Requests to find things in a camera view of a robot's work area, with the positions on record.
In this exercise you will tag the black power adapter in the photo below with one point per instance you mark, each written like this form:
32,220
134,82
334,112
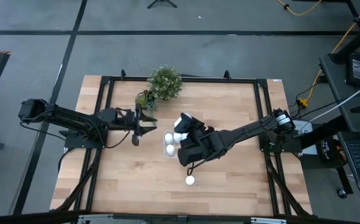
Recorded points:
358,70

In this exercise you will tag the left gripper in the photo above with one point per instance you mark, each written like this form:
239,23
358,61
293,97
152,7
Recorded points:
137,124

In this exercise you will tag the black caster wheel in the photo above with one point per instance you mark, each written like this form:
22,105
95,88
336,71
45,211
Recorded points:
342,193

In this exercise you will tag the black aluminium table frame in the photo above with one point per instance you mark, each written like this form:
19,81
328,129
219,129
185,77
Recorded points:
198,80

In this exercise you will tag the white-flowered potted plant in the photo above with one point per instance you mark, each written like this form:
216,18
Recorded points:
164,82

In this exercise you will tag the black desk leg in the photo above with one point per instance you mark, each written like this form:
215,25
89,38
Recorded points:
347,49

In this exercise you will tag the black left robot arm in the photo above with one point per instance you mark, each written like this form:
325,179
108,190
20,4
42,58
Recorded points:
74,119

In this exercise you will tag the clear plastic basket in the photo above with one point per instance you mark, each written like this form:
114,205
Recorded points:
164,144

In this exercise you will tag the potted succulent arrangement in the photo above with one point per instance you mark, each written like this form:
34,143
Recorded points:
142,100

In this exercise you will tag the black bag with white text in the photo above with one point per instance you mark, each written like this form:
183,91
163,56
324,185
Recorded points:
325,149

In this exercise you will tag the black tripod foot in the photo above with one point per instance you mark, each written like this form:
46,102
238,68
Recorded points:
162,1

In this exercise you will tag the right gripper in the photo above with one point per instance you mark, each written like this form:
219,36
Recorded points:
195,146

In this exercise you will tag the dark grey side desk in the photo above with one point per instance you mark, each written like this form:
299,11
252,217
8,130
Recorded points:
335,93

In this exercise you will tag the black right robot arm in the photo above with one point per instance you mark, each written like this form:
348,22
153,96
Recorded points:
248,130

